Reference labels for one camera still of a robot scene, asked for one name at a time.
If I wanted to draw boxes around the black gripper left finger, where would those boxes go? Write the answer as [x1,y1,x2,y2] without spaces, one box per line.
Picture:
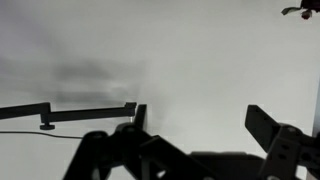
[63,103,214,180]

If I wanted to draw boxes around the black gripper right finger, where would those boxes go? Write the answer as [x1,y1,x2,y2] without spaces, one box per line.
[244,104,320,180]

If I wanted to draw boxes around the dark red rose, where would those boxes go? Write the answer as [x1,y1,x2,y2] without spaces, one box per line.
[280,0,320,20]

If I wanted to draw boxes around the thin dark wire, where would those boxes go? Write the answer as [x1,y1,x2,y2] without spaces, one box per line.
[0,130,84,139]

